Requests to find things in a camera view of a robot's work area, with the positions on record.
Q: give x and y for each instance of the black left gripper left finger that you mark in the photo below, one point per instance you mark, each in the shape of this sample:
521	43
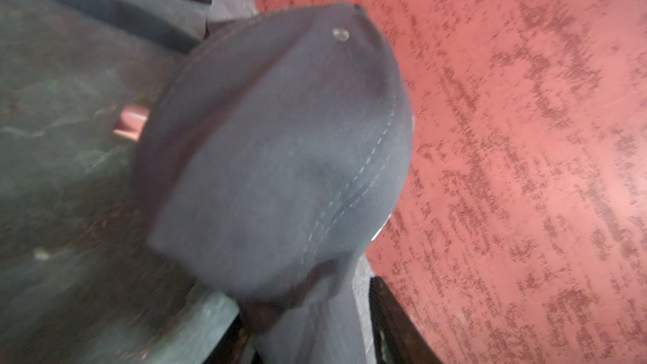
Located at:
235	347

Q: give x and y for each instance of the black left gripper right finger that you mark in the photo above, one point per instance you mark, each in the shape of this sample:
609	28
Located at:
396	339

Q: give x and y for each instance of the dark grey baseball cap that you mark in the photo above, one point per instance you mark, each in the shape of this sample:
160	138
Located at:
271	162

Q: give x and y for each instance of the red baseball cap back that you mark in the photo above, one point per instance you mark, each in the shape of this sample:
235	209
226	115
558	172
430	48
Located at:
130	122

